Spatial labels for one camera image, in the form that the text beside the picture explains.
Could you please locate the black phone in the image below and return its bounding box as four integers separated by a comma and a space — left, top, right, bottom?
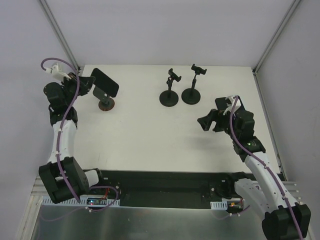
215, 97, 228, 111
90, 68, 120, 99

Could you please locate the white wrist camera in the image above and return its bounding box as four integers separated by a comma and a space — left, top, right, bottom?
44, 63, 70, 82
223, 95, 242, 116

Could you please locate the left aluminium frame post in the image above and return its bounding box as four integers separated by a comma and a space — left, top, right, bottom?
37, 0, 82, 73

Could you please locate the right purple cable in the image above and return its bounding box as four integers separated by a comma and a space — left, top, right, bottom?
228, 96, 305, 240

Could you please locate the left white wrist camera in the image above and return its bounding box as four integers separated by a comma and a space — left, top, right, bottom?
44, 63, 70, 82

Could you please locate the horizontal aluminium rail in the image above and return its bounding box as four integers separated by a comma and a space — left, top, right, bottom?
30, 176, 303, 202

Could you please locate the black round-base phone stand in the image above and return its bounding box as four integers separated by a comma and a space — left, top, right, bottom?
181, 63, 207, 105

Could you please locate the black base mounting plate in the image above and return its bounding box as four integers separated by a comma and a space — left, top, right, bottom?
82, 168, 287, 209

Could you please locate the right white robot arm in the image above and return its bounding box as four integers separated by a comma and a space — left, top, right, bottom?
197, 108, 311, 240

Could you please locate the right white cable duct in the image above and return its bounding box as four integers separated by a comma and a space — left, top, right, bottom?
210, 200, 228, 211

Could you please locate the left white cable duct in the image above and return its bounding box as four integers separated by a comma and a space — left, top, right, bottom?
42, 196, 122, 208

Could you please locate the white cable duct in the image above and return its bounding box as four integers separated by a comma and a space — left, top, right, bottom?
42, 196, 122, 208
210, 200, 228, 211

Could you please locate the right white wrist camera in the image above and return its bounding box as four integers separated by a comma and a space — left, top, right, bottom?
223, 95, 242, 116

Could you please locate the right aluminium frame post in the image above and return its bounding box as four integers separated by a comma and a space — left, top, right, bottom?
252, 0, 304, 76

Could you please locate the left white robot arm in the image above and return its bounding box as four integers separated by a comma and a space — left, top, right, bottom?
38, 72, 106, 204

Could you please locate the wooden-base phone stand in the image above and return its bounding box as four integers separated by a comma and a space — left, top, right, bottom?
92, 86, 115, 112

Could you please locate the aluminium frame post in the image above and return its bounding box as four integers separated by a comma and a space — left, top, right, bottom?
252, 0, 304, 76
37, 0, 82, 73

